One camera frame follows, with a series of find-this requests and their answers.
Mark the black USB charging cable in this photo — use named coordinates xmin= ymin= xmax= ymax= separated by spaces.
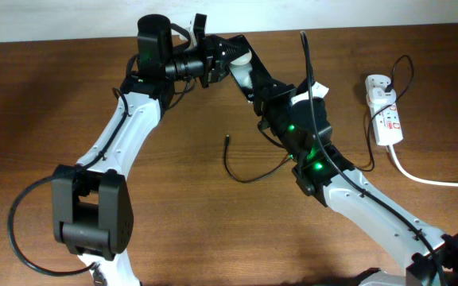
xmin=223 ymin=54 xmax=415 ymax=184

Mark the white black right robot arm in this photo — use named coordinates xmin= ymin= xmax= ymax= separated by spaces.
xmin=251 ymin=82 xmax=458 ymax=285

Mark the black Galaxy smartphone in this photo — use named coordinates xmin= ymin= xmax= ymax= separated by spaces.
xmin=229 ymin=50 xmax=273 ymax=103

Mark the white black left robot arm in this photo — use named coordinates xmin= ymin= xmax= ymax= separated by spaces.
xmin=52 ymin=14 xmax=252 ymax=285

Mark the white power strip cord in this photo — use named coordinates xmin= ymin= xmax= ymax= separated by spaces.
xmin=386 ymin=144 xmax=458 ymax=190

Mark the white USB charger adapter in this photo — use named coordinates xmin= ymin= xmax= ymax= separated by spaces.
xmin=367 ymin=87 xmax=397 ymax=107

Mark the white power strip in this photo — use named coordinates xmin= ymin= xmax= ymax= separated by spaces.
xmin=365 ymin=75 xmax=403 ymax=146

